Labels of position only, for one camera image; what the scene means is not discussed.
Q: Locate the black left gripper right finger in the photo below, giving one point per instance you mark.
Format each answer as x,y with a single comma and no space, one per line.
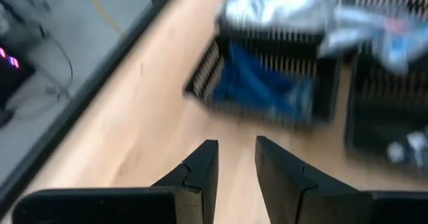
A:
294,197

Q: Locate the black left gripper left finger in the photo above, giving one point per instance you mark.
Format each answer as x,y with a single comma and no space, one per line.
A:
187,200

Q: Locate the black slotted plastic basket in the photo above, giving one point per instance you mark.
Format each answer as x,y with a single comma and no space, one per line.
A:
321,93
368,0
368,123

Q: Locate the white plastic pouch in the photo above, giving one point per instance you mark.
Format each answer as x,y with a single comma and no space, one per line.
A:
414,147
284,6

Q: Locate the red toothbrush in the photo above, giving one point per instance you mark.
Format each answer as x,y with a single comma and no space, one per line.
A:
368,33

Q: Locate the black floor device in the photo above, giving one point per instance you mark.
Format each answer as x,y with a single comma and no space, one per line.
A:
13,80

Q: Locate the black aluminium table frame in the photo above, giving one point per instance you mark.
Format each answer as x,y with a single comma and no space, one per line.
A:
67,112

